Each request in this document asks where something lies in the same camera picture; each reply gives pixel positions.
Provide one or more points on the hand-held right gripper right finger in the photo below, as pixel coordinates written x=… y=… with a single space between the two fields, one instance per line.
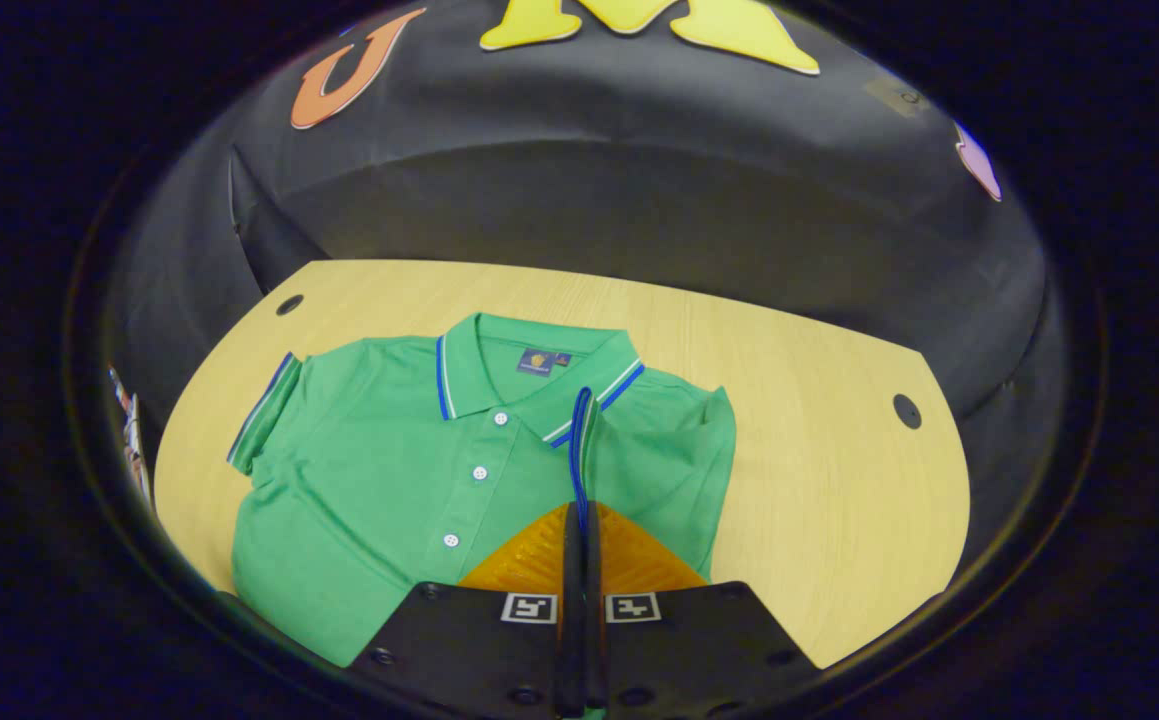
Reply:
x=689 y=650

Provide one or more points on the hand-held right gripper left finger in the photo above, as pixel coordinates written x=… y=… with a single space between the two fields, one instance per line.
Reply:
x=479 y=650

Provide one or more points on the green T-shirt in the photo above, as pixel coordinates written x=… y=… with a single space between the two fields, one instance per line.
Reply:
x=389 y=480

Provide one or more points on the colourful printed sheet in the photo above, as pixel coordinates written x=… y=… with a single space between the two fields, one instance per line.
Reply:
x=131 y=440

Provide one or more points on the black backdrop cloth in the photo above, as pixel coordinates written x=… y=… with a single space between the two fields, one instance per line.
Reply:
x=589 y=180

